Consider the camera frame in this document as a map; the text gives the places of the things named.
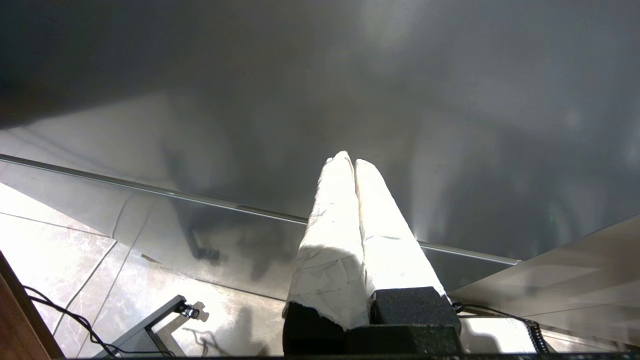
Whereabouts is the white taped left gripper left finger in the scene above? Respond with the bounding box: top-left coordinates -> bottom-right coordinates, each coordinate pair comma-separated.
282,151 -> 372,356

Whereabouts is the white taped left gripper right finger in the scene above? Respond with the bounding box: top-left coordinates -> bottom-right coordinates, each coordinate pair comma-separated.
354,159 -> 462,333

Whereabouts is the tall glossy cabinet unit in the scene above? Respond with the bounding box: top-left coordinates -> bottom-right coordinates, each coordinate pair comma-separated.
0,0 -> 640,303

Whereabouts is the light gray base cabinet panel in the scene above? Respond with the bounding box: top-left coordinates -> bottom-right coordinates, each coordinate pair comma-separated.
447,215 -> 640,351

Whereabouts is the chrome cabinet trim strip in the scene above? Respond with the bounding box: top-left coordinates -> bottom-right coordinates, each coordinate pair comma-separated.
0,153 -> 521,266

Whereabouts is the gray metal stand leg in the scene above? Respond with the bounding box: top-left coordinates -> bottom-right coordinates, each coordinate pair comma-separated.
92,295 -> 201,358

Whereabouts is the brown wooden furniture panel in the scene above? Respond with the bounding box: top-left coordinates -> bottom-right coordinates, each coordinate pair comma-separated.
0,250 -> 66,360

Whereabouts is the black coiled cable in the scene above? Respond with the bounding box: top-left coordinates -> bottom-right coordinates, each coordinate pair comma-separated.
452,302 -> 551,354

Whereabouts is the thin black floor cable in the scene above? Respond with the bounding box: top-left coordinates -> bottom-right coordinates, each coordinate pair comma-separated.
21,285 -> 176,358

